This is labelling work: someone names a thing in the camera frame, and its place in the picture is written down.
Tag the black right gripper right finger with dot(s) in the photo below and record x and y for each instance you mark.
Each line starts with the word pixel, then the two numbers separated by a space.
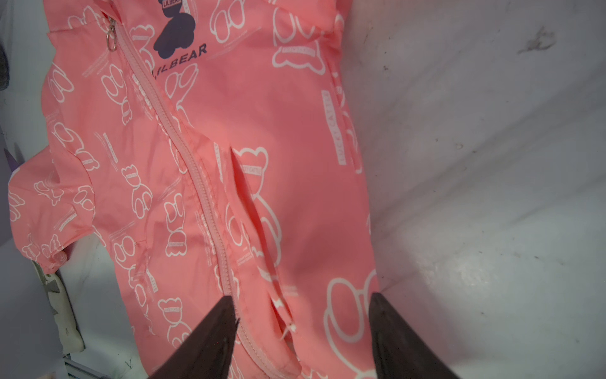
pixel 399 352

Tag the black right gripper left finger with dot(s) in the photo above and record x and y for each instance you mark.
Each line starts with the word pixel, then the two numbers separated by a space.
pixel 208 351

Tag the pink bear print jacket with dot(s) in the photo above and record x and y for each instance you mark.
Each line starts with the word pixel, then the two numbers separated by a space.
pixel 209 146

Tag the cream green work glove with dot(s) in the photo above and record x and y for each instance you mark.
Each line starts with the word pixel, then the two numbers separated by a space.
pixel 62 311

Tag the purple ribbed glass vase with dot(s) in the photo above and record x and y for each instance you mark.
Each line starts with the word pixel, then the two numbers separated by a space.
pixel 4 69

